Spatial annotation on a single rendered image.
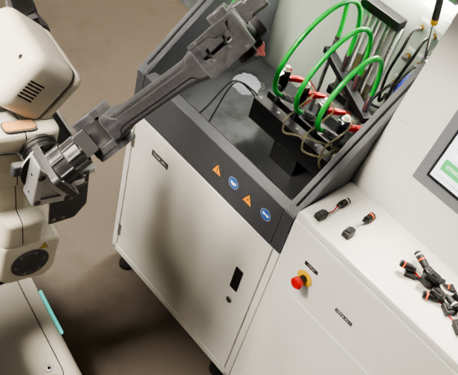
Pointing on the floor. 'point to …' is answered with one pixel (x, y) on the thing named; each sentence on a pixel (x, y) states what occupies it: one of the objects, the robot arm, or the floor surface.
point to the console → (301, 339)
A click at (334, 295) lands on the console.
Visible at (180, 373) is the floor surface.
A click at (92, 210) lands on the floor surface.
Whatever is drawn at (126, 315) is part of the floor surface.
